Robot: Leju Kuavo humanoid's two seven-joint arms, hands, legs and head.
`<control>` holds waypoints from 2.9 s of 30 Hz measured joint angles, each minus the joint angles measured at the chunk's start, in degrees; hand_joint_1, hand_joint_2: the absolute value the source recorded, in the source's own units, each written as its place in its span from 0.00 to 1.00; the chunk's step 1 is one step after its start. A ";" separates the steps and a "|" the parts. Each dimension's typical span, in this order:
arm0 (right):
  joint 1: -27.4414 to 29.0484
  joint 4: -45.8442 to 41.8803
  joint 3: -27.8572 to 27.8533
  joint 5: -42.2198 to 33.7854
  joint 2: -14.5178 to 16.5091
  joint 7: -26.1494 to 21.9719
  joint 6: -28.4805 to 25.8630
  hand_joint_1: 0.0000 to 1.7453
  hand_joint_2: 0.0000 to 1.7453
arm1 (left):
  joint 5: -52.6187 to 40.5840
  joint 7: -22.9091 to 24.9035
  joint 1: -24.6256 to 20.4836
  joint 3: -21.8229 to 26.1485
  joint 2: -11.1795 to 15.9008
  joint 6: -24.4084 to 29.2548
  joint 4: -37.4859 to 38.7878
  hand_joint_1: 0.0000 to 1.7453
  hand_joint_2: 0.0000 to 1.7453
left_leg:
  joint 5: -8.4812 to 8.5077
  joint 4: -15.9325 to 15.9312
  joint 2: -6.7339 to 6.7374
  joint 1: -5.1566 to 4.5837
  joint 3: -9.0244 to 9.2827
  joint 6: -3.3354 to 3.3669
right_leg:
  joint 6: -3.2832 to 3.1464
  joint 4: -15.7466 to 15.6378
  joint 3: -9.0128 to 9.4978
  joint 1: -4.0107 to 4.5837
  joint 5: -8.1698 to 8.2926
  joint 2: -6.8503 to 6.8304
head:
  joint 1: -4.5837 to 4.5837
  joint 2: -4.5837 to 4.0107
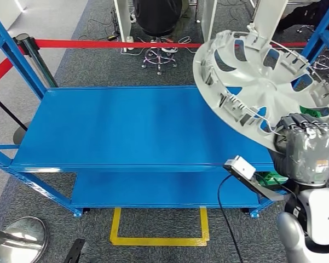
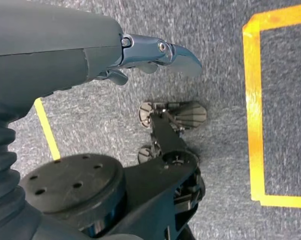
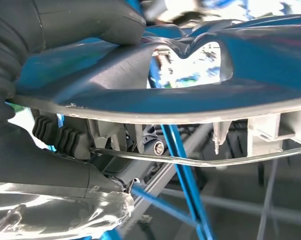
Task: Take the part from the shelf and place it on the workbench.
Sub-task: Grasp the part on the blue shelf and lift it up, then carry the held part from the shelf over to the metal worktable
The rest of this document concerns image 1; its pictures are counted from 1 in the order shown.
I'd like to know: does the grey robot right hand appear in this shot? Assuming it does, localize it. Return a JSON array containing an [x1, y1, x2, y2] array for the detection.
[[271, 113, 329, 186]]

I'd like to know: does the grey plastic wheel hubcap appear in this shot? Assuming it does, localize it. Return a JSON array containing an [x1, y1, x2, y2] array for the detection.
[[193, 22, 329, 153]]

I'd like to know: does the blue metal shelf rack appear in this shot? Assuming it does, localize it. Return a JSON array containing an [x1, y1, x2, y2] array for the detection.
[[0, 0, 329, 219]]

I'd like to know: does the chrome base stool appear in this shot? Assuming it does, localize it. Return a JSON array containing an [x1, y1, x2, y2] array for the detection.
[[312, 54, 329, 79], [141, 36, 178, 76]]

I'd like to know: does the person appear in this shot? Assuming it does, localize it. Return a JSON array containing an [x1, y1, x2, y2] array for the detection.
[[132, 0, 190, 38], [276, 0, 329, 33]]

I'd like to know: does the yellow floor tape square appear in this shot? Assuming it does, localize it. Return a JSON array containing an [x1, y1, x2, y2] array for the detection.
[[109, 207, 210, 248]]

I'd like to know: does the red barrier belt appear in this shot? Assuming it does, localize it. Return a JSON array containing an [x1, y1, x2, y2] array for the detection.
[[0, 45, 27, 90], [34, 39, 307, 50]]

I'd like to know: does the thin black pole stand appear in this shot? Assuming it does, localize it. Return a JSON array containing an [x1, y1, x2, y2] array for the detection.
[[0, 90, 31, 146]]

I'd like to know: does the chrome stanchion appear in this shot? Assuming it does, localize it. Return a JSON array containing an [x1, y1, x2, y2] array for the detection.
[[0, 216, 49, 263]]

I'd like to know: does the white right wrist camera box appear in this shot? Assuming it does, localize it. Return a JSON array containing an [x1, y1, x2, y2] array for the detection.
[[224, 155, 256, 181]]

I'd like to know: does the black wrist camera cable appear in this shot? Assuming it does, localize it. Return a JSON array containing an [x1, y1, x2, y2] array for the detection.
[[218, 174, 244, 263]]

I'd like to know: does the black stanchion post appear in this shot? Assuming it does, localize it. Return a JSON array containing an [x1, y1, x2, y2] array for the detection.
[[13, 33, 59, 89]]

